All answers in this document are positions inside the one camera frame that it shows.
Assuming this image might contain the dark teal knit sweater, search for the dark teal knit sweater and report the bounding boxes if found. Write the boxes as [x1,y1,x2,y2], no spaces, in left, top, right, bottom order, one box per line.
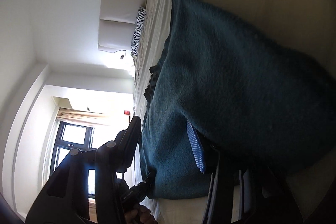
[139,0,336,199]

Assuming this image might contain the zebra print pillow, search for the zebra print pillow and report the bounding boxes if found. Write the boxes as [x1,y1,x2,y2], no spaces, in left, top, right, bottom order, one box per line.
[130,6,147,57]

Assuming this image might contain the beige window blind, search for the beige window blind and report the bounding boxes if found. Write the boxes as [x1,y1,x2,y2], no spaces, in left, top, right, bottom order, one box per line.
[56,106,112,127]

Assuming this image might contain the black framed window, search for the black framed window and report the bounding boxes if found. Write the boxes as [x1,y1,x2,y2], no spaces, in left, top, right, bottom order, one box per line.
[49,120,95,199]

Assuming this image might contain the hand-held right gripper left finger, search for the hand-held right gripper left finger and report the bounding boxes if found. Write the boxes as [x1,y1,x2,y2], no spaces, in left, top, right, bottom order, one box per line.
[26,116,142,224]

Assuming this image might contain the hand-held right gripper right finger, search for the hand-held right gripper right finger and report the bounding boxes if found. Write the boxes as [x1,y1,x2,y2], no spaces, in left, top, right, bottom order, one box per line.
[186,120,267,224]

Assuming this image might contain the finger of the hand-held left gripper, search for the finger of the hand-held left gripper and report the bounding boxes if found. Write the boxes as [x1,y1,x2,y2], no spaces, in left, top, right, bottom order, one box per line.
[140,171,158,191]

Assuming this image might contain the person's left hand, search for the person's left hand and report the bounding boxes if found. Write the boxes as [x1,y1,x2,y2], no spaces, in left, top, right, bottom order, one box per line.
[123,204,158,224]

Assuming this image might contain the cream padded headboard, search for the cream padded headboard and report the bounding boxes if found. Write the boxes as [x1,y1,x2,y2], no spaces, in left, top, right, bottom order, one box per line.
[97,0,158,53]

